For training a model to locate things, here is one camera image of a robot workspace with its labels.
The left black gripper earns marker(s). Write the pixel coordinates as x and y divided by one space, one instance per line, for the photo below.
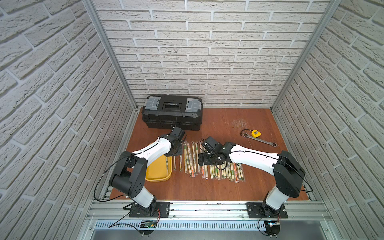
175 148

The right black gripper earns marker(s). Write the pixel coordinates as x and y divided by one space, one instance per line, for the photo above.
204 162

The chopsticks pair fifteenth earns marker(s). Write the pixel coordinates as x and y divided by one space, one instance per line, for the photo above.
181 163

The chopsticks pair fourteenth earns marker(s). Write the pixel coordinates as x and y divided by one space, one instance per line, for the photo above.
186 158

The chopsticks pair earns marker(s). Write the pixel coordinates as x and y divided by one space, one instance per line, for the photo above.
204 173
227 172
231 171
211 172
223 172
236 172
213 169
240 172
218 173

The chopsticks pair twelfth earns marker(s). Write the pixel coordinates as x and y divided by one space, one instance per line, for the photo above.
195 159

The chopsticks pair thirteenth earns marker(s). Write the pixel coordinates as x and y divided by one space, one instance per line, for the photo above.
190 160

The yellow plastic storage box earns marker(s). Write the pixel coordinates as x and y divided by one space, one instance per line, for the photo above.
156 172

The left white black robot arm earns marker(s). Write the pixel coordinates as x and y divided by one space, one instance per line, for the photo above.
129 174

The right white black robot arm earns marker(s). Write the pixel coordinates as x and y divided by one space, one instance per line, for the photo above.
288 173

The wrapped chopsticks pile in box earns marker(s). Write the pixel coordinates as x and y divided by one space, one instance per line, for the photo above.
167 166

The silver metal wrench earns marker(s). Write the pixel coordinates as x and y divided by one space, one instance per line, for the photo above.
245 135

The black plastic toolbox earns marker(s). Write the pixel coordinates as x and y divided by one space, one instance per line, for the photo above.
166 112

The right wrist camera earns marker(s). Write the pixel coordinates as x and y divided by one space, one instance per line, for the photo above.
211 145

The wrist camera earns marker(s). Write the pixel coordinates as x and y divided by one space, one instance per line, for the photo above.
211 145
177 134

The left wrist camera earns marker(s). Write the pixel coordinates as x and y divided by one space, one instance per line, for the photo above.
177 134

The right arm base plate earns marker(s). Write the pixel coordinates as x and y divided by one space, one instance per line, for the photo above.
257 210

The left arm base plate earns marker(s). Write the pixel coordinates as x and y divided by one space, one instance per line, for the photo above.
157 210

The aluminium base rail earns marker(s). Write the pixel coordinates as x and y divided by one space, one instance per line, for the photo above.
200 215

